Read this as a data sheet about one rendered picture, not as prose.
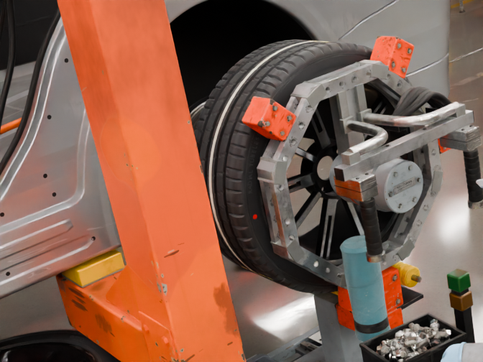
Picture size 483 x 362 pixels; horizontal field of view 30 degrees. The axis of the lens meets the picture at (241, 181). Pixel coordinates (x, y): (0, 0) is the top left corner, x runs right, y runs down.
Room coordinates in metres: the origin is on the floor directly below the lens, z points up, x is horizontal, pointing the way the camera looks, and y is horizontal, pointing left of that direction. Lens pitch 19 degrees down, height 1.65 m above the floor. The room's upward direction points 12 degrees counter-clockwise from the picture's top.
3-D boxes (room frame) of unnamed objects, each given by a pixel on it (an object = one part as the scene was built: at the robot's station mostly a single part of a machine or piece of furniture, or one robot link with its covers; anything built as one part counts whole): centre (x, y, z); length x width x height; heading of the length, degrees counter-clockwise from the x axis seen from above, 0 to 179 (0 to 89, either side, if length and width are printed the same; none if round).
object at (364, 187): (1.88, -0.25, 0.93); 0.09 x 0.05 x 0.05; 31
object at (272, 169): (2.15, -0.29, 0.85); 0.54 x 0.07 x 0.54; 121
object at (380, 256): (1.86, -0.26, 0.83); 0.04 x 0.04 x 0.16
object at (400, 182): (2.09, -0.32, 0.85); 0.21 x 0.14 x 0.14; 31
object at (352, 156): (1.99, -0.27, 1.03); 0.19 x 0.18 x 0.11; 31
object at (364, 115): (2.09, -0.44, 1.03); 0.19 x 0.18 x 0.11; 31
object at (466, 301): (1.88, -0.45, 0.59); 0.04 x 0.04 x 0.04; 31
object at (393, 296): (2.18, -0.27, 0.48); 0.16 x 0.12 x 0.17; 31
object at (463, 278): (1.88, -0.45, 0.64); 0.04 x 0.04 x 0.04; 31
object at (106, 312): (2.14, 0.36, 0.69); 0.52 x 0.17 x 0.35; 31
